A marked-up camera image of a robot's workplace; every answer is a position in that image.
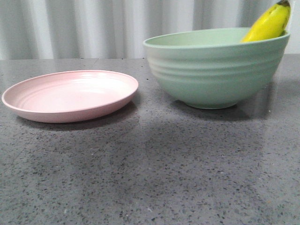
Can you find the green ribbed bowl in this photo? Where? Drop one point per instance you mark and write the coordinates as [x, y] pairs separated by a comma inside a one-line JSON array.
[[213, 68]]

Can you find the yellow banana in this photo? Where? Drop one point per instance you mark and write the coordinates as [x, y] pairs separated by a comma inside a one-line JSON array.
[[271, 24]]

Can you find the white curtain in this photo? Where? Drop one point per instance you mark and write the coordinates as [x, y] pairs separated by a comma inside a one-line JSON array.
[[110, 29]]

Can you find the pink plate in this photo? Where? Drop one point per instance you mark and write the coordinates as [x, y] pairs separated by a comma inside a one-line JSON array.
[[70, 96]]

